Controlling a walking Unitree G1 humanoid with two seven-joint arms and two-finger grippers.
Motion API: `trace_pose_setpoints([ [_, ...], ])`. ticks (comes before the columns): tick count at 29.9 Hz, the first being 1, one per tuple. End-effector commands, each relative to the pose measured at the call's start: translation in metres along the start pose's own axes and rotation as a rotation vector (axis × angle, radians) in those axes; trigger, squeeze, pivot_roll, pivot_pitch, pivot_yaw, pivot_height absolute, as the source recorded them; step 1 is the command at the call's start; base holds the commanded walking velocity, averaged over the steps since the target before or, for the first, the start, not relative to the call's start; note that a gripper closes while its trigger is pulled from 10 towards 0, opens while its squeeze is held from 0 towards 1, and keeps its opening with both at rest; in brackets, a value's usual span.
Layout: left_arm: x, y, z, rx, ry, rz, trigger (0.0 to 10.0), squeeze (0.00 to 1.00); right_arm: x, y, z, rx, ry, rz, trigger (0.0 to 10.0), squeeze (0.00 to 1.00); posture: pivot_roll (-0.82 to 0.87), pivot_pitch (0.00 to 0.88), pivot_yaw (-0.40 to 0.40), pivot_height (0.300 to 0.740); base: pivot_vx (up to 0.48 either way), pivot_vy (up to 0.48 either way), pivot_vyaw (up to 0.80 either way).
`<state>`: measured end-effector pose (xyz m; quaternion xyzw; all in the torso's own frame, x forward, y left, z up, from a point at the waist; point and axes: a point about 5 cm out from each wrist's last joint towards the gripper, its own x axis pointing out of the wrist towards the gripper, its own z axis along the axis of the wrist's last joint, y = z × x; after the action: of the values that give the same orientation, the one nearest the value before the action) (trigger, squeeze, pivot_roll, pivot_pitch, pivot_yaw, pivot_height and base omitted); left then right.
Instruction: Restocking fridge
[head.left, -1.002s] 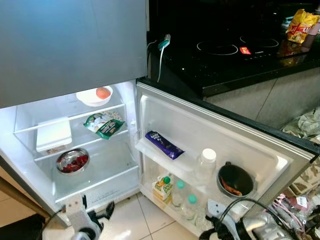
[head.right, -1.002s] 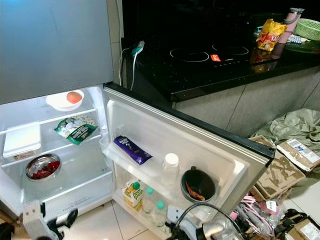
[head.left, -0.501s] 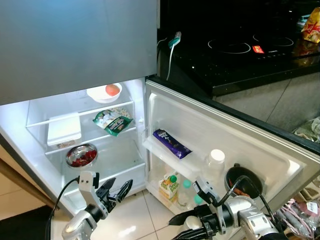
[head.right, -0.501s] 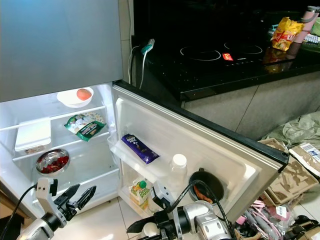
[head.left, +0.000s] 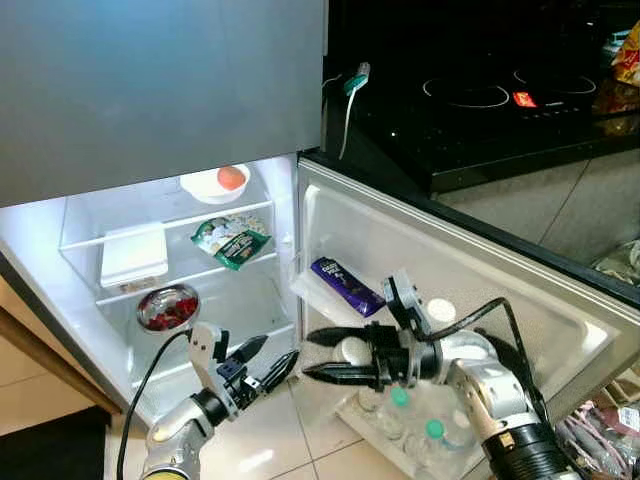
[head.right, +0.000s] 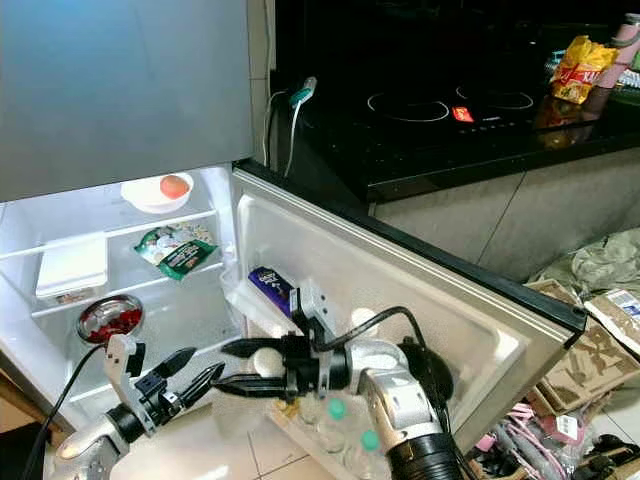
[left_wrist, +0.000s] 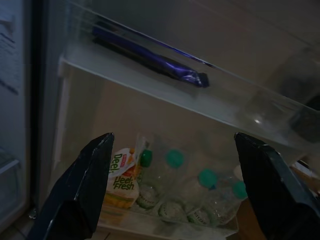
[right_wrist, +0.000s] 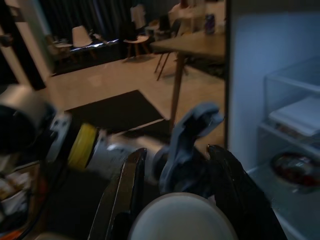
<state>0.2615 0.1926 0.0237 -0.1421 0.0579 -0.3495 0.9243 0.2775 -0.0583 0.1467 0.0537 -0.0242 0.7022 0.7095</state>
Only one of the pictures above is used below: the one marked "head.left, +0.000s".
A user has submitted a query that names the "green cloth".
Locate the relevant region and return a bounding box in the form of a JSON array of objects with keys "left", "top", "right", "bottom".
[{"left": 595, "top": 240, "right": 640, "bottom": 286}]

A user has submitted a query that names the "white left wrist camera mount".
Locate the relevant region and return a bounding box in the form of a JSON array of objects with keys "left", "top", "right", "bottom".
[{"left": 188, "top": 321, "right": 229, "bottom": 391}]

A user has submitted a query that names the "steel bowl of red food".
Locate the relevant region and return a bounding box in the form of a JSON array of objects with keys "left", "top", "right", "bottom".
[{"left": 135, "top": 284, "right": 201, "bottom": 334}]

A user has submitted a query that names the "yellow snack bag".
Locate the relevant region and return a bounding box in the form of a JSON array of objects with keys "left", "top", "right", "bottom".
[{"left": 612, "top": 22, "right": 640, "bottom": 87}]

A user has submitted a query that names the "grey fridge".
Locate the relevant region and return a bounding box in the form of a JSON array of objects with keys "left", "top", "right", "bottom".
[{"left": 0, "top": 0, "right": 331, "bottom": 431}]

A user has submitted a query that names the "white round cap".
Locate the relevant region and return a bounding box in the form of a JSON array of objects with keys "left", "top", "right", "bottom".
[{"left": 425, "top": 298, "right": 458, "bottom": 326}]

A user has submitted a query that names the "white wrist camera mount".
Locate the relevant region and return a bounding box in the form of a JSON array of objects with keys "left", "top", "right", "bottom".
[
  {"left": 385, "top": 270, "right": 437, "bottom": 336},
  {"left": 188, "top": 321, "right": 229, "bottom": 391}
]

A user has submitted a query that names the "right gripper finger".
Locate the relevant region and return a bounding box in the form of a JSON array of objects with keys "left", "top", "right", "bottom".
[
  {"left": 303, "top": 362, "right": 386, "bottom": 386},
  {"left": 305, "top": 326, "right": 386, "bottom": 346}
]

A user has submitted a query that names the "orange egg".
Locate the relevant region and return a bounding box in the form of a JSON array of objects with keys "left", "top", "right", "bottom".
[{"left": 217, "top": 165, "right": 247, "bottom": 192}]

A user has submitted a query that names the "grey kitchen counter cabinet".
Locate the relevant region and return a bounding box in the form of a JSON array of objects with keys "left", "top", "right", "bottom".
[{"left": 432, "top": 148, "right": 640, "bottom": 269}]

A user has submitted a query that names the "black floor mat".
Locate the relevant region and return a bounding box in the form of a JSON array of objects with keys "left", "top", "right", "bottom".
[{"left": 0, "top": 405, "right": 111, "bottom": 480}]

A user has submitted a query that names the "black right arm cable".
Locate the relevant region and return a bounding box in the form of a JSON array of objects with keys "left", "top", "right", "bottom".
[{"left": 415, "top": 297, "right": 551, "bottom": 421}]

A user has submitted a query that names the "brown wooden cabinet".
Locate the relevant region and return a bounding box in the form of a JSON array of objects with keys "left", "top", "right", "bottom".
[{"left": 0, "top": 275, "right": 123, "bottom": 416}]

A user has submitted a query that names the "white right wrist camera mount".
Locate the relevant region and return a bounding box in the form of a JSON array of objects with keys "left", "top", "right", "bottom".
[{"left": 385, "top": 270, "right": 437, "bottom": 336}]

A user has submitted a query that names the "pink black bag pile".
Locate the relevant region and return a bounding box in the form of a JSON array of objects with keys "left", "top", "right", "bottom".
[{"left": 555, "top": 398, "right": 640, "bottom": 480}]

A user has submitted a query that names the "white lidded food container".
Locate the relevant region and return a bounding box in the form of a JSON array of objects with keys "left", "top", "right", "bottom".
[{"left": 98, "top": 222, "right": 171, "bottom": 293}]

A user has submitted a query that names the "clear bottle teal cap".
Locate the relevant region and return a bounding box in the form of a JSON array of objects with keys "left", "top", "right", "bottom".
[
  {"left": 380, "top": 387, "right": 426, "bottom": 441},
  {"left": 415, "top": 418, "right": 471, "bottom": 476}
]

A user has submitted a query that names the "green snack bag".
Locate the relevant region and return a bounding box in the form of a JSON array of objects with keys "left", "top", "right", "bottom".
[{"left": 190, "top": 213, "right": 273, "bottom": 271}]

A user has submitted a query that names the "white round bowl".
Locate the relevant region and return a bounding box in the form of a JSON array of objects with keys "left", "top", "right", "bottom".
[{"left": 180, "top": 164, "right": 253, "bottom": 205}]

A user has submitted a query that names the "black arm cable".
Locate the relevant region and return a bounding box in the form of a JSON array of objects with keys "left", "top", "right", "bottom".
[
  {"left": 415, "top": 297, "right": 551, "bottom": 421},
  {"left": 117, "top": 330, "right": 193, "bottom": 480}
]

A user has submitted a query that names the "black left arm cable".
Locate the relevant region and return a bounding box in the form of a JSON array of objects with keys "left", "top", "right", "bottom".
[{"left": 117, "top": 330, "right": 193, "bottom": 480}]

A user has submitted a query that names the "grey fridge lower door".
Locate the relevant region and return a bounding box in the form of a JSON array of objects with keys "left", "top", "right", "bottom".
[{"left": 293, "top": 155, "right": 640, "bottom": 480}]

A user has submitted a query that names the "black induction cooktop counter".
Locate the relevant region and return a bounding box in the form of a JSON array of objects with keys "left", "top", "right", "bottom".
[{"left": 325, "top": 0, "right": 640, "bottom": 193}]

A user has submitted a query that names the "purple snack packet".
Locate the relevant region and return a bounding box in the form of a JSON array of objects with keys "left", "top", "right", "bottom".
[{"left": 310, "top": 257, "right": 386, "bottom": 318}]

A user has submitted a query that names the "teal white corded plug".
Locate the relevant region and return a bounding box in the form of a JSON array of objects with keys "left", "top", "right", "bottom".
[{"left": 337, "top": 62, "right": 373, "bottom": 161}]

